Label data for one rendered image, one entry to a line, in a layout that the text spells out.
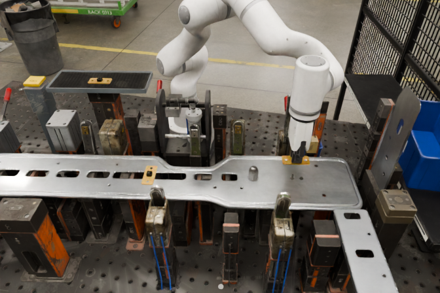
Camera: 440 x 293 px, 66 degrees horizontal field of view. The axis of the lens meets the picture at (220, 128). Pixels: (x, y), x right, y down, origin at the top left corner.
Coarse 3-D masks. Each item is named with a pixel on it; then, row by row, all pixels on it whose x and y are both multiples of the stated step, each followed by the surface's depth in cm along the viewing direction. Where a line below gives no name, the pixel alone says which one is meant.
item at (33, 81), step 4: (28, 80) 129; (32, 80) 129; (36, 80) 129; (40, 80) 129; (44, 80) 131; (24, 84) 128; (28, 84) 128; (32, 84) 127; (36, 84) 127; (40, 84) 128
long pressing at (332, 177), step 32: (0, 160) 118; (32, 160) 118; (64, 160) 117; (96, 160) 117; (128, 160) 117; (160, 160) 117; (224, 160) 116; (256, 160) 117; (320, 160) 117; (0, 192) 107; (32, 192) 106; (64, 192) 106; (96, 192) 106; (128, 192) 106; (192, 192) 106; (224, 192) 105; (256, 192) 105; (288, 192) 105; (320, 192) 105; (352, 192) 105
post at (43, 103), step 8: (24, 88) 128; (32, 88) 128; (40, 88) 128; (32, 96) 130; (40, 96) 130; (48, 96) 134; (32, 104) 132; (40, 104) 132; (48, 104) 134; (40, 112) 135; (48, 112) 135; (40, 120) 138; (48, 136) 143; (56, 152) 149
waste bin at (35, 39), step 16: (16, 0) 352; (32, 0) 357; (0, 16) 324; (16, 16) 321; (32, 16) 326; (48, 16) 342; (16, 32) 334; (32, 32) 336; (48, 32) 348; (32, 48) 345; (48, 48) 355; (32, 64) 357; (48, 64) 362
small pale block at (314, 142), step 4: (312, 136) 117; (316, 136) 117; (312, 140) 115; (316, 140) 115; (312, 144) 115; (316, 144) 115; (304, 148) 120; (312, 148) 116; (316, 148) 116; (308, 152) 117; (312, 152) 117; (312, 156) 119
